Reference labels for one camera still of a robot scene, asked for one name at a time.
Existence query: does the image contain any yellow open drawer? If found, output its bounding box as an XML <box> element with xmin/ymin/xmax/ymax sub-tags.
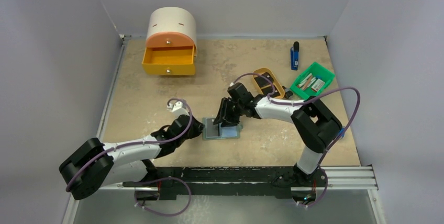
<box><xmin>141</xmin><ymin>46</ymin><xmax>196</xmax><ymax>76</ymax></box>

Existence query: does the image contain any blue lighter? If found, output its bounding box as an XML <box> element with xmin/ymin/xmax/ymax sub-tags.
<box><xmin>290</xmin><ymin>41</ymin><xmax>299</xmax><ymax>71</ymax></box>

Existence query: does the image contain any green card holder wallet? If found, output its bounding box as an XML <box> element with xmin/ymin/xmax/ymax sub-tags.
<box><xmin>202</xmin><ymin>118</ymin><xmax>243</xmax><ymax>140</ymax></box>

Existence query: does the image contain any white and orange drawer cabinet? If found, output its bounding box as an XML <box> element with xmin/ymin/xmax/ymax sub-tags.
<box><xmin>145</xmin><ymin>7</ymin><xmax>197</xmax><ymax>55</ymax></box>

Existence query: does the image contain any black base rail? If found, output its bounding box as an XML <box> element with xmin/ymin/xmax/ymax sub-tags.
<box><xmin>123</xmin><ymin>166</ymin><xmax>328</xmax><ymax>201</ymax></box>

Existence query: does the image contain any small blue object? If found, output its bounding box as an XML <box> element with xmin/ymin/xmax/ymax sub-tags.
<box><xmin>339</xmin><ymin>128</ymin><xmax>345</xmax><ymax>139</ymax></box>

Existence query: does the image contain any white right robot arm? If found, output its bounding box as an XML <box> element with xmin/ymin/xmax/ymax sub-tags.
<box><xmin>214</xmin><ymin>83</ymin><xmax>342</xmax><ymax>186</ymax></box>

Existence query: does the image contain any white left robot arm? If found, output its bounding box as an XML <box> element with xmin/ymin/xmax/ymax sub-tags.
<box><xmin>59</xmin><ymin>115</ymin><xmax>204</xmax><ymax>200</ymax></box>

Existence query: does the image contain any tan oval tray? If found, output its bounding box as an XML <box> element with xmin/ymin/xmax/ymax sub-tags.
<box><xmin>252</xmin><ymin>68</ymin><xmax>285</xmax><ymax>99</ymax></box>

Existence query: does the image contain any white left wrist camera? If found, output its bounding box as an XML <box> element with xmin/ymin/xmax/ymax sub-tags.
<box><xmin>167</xmin><ymin>101</ymin><xmax>189</xmax><ymax>117</ymax></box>

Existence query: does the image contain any stack of black cards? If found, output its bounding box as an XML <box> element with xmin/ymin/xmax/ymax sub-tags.
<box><xmin>254</xmin><ymin>72</ymin><xmax>274</xmax><ymax>89</ymax></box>

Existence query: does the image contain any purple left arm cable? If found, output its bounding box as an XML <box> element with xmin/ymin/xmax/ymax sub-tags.
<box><xmin>65</xmin><ymin>98</ymin><xmax>193</xmax><ymax>217</ymax></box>

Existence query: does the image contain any small box in bin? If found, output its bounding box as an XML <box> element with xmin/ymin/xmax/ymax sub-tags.
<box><xmin>310</xmin><ymin>79</ymin><xmax>325</xmax><ymax>93</ymax></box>

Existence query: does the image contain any green plastic bin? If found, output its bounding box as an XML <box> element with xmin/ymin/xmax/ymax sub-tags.
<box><xmin>290</xmin><ymin>62</ymin><xmax>335</xmax><ymax>99</ymax></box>

